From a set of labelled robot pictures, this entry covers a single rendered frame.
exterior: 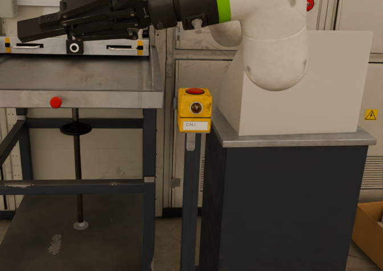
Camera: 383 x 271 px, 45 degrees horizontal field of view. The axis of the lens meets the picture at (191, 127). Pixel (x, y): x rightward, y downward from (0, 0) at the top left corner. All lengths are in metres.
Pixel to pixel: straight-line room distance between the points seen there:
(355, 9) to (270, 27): 1.52
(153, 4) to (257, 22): 0.15
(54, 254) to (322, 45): 1.19
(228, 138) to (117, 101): 0.35
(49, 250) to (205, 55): 1.03
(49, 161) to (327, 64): 1.38
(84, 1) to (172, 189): 1.67
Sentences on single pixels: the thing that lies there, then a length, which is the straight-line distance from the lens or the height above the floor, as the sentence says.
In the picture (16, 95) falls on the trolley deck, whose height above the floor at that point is 0.83.
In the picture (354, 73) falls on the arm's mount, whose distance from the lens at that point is 1.41.
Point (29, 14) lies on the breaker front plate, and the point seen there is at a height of 1.00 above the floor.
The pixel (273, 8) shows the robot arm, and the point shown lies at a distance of 0.69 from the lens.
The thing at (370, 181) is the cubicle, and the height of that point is 0.19.
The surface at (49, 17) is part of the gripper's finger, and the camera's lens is 0.73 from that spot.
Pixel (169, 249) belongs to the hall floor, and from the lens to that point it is 2.14.
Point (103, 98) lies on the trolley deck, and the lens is 1.40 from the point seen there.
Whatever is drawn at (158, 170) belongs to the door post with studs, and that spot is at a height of 0.26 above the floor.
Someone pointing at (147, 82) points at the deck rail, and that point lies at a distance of 1.47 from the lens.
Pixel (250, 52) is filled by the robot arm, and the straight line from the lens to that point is 0.74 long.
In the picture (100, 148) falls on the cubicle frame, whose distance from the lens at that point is 2.20.
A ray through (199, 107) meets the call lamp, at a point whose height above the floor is 0.88.
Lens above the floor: 1.23
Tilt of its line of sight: 20 degrees down
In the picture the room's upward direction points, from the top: 2 degrees clockwise
